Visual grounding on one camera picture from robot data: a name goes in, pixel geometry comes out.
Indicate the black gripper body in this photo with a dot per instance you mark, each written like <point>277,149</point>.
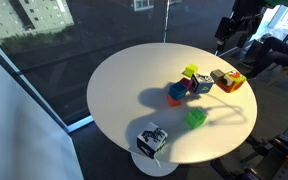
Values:
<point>247,10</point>

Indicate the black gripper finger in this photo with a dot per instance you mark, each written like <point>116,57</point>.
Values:
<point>223,30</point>
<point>242,35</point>

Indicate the pink plastic block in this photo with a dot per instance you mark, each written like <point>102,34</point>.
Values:
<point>186,83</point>

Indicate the grey plastic block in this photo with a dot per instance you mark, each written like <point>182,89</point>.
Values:
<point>216,75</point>

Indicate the yellow-green plastic block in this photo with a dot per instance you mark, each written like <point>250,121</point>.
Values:
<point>191,70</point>

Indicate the blue plastic block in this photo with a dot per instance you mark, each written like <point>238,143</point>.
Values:
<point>178,91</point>

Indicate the orange plastic block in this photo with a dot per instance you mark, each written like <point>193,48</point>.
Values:
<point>173,101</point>

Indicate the green plastic block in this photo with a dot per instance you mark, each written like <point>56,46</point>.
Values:
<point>196,118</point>

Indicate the person's legs in dark trousers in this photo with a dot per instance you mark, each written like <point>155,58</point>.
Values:
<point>277,55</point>

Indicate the blue fabric cube with owl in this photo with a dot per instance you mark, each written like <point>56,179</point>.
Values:
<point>202,84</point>

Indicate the blue black stand with clamp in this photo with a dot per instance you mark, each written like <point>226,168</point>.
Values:
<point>280,156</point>

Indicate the fabric cube with zebra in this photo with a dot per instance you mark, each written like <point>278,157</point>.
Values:
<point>151,140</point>

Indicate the grey building outside window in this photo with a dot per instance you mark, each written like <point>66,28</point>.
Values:
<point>44,13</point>

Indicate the white partition panel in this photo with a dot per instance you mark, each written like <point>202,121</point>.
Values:
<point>17,133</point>

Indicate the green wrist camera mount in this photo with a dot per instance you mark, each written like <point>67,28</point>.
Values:
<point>284,2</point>

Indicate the white table pedestal base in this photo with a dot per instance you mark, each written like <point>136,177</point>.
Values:
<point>154,167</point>

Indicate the light blue window frame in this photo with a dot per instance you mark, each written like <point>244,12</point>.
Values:
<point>79,123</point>

